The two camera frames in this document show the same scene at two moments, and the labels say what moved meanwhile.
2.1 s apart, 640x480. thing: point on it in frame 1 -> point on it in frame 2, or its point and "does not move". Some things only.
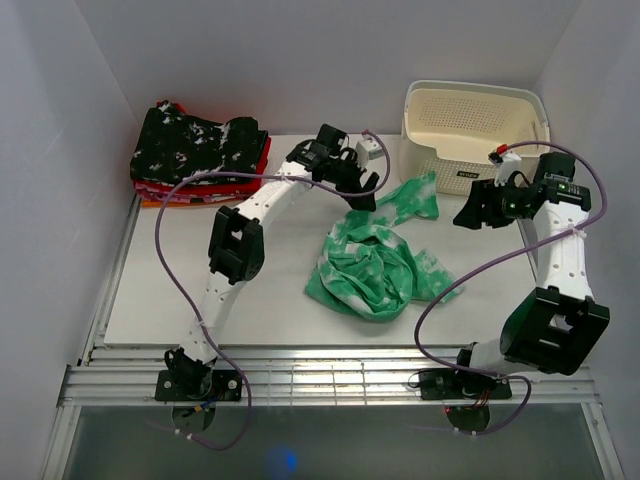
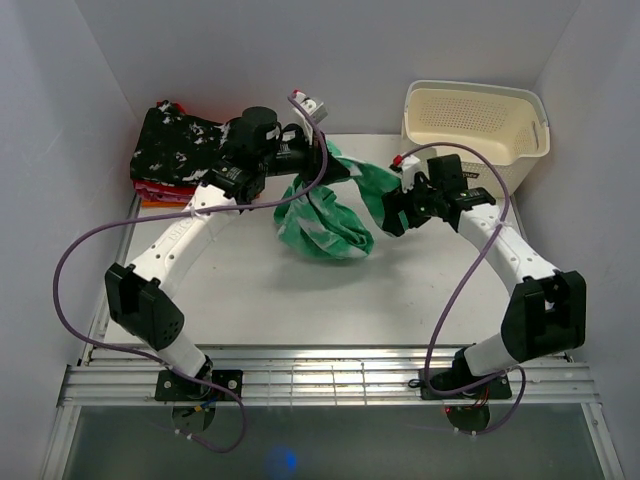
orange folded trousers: (181, 203) does not move
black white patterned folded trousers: (169, 146) does not move
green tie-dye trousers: (368, 270) -> (314, 221)
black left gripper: (355, 185) -> (312, 155)
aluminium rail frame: (281, 376) does not move
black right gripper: (472, 213) -> (396, 202)
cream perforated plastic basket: (453, 133) does not move
